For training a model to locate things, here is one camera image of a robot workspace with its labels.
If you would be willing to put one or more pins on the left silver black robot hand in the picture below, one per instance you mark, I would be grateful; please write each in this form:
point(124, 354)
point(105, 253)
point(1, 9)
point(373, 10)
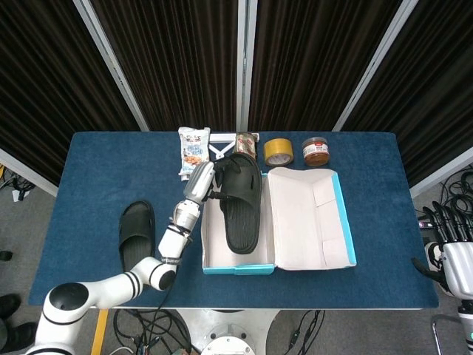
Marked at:
point(199, 181)

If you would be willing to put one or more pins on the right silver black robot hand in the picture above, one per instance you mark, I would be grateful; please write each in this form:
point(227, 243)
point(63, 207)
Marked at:
point(460, 266)

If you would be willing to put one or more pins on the black rubber slipper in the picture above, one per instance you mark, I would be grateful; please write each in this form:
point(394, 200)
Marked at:
point(242, 214)
point(135, 236)

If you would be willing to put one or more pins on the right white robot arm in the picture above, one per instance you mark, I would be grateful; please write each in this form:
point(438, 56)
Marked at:
point(466, 321)

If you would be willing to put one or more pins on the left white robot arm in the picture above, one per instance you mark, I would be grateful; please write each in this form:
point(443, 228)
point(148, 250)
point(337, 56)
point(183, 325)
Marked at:
point(111, 288)

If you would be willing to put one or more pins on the light blue shoe box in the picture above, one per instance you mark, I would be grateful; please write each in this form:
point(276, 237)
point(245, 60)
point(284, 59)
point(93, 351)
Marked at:
point(299, 222)

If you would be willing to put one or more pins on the black person shoe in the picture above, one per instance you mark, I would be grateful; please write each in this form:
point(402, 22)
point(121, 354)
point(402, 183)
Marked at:
point(20, 336)
point(9, 305)

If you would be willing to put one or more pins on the white black sneaker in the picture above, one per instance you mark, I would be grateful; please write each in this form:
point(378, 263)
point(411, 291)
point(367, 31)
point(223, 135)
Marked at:
point(435, 255)

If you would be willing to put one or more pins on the white snack bag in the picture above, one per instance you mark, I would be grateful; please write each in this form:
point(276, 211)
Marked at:
point(192, 151)

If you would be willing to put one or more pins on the white plastic rack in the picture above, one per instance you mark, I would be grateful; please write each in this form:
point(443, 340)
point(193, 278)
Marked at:
point(221, 138)

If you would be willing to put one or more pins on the brown snack bag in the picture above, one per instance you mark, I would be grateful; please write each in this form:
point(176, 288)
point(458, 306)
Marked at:
point(245, 144)

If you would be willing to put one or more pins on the yellow tape roll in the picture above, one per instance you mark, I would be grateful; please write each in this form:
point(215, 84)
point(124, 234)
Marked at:
point(278, 151)

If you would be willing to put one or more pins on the blue table mat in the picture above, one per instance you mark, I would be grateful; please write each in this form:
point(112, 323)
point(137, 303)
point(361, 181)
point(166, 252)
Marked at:
point(96, 177)

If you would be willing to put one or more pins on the red lid sauce jar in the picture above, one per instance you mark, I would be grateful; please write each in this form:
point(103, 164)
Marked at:
point(316, 153)

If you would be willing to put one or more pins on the dark brown curtain panel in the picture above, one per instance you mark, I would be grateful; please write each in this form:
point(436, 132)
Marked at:
point(314, 63)
point(173, 63)
point(428, 92)
point(48, 85)

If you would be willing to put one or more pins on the yellow floor tape strip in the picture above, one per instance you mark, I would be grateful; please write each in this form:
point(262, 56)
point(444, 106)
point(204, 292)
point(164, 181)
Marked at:
point(99, 333)

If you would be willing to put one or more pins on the grey metal tube frame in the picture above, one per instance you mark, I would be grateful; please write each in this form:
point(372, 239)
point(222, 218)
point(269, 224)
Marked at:
point(438, 333)

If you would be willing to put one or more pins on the white frame rail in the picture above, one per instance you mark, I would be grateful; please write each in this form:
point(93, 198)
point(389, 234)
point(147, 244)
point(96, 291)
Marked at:
point(26, 172)
point(443, 172)

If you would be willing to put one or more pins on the white frame post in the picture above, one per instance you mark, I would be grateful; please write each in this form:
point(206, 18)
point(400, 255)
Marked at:
point(375, 66)
point(245, 63)
point(111, 63)

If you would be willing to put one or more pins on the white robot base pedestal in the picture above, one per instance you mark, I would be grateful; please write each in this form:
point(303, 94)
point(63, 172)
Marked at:
point(229, 333)

